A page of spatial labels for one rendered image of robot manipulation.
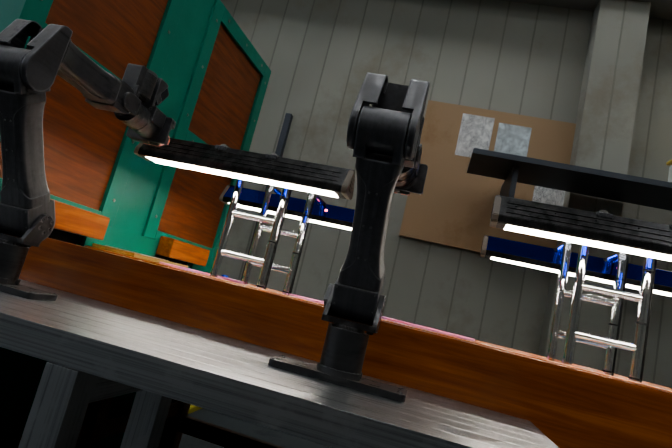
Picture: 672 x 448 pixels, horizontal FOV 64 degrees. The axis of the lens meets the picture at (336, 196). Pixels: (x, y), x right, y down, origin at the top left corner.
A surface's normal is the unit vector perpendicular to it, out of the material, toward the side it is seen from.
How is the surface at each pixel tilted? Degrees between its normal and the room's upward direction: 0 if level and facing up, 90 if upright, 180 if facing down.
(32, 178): 87
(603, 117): 90
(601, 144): 90
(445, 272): 90
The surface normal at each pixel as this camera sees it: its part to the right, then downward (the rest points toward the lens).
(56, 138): 0.95, 0.18
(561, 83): -0.15, -0.22
